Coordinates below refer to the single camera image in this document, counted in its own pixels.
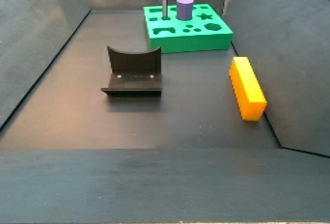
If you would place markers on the yellow rectangular block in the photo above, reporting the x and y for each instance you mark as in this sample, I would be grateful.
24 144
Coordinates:
250 97

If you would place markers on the green shape sorter board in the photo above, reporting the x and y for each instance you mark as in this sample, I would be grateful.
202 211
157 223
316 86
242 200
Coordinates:
203 33

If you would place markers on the black curved fixture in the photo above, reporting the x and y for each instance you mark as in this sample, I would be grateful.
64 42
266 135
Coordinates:
135 72

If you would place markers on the purple cylinder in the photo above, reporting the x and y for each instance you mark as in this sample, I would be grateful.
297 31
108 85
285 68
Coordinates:
185 7

